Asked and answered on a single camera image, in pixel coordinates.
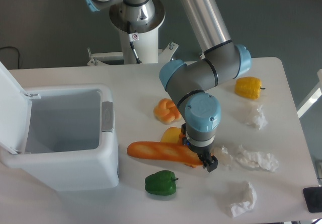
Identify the black device at edge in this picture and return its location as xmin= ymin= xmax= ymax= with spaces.
xmin=303 ymin=186 xmax=321 ymax=213

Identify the crumpled white tissue bottom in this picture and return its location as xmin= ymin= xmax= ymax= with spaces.
xmin=220 ymin=181 xmax=257 ymax=218

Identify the small crumpled clear wrap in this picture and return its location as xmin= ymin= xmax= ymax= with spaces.
xmin=213 ymin=146 xmax=233 ymax=169

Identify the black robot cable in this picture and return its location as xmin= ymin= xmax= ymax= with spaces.
xmin=126 ymin=22 xmax=143 ymax=64

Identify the green bell pepper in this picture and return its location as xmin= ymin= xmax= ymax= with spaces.
xmin=145 ymin=170 xmax=178 ymax=196

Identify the crumpled white tissue top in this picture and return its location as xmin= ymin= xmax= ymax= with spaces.
xmin=243 ymin=103 xmax=268 ymax=130

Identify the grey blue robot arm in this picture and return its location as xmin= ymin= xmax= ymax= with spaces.
xmin=85 ymin=0 xmax=252 ymax=171

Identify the white frame at right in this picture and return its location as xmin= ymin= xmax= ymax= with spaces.
xmin=296 ymin=69 xmax=321 ymax=118

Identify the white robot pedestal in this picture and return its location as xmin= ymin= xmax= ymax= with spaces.
xmin=88 ymin=0 xmax=179 ymax=66

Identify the crumpled white tissue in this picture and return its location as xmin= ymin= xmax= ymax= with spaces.
xmin=220 ymin=181 xmax=257 ymax=218
xmin=243 ymin=103 xmax=268 ymax=130
xmin=235 ymin=145 xmax=279 ymax=172

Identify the black floor cable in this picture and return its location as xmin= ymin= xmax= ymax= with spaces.
xmin=0 ymin=46 xmax=21 ymax=70

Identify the crumpled white tissue right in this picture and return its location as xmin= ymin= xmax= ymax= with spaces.
xmin=235 ymin=145 xmax=279 ymax=172

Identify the long orange baguette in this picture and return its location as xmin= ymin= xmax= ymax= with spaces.
xmin=127 ymin=141 xmax=202 ymax=166

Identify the round knotted bread roll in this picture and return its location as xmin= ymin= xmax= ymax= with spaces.
xmin=153 ymin=98 xmax=182 ymax=124

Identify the white bin lid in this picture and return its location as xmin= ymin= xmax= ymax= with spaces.
xmin=1 ymin=64 xmax=41 ymax=154

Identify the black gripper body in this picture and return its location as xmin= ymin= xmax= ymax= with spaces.
xmin=181 ymin=123 xmax=214 ymax=160

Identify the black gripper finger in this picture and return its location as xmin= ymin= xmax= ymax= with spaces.
xmin=200 ymin=153 xmax=218 ymax=172

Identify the white trash bin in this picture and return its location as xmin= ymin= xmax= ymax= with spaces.
xmin=1 ymin=84 xmax=119 ymax=191

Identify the yellow bell pepper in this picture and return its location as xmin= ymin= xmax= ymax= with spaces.
xmin=234 ymin=77 xmax=266 ymax=100

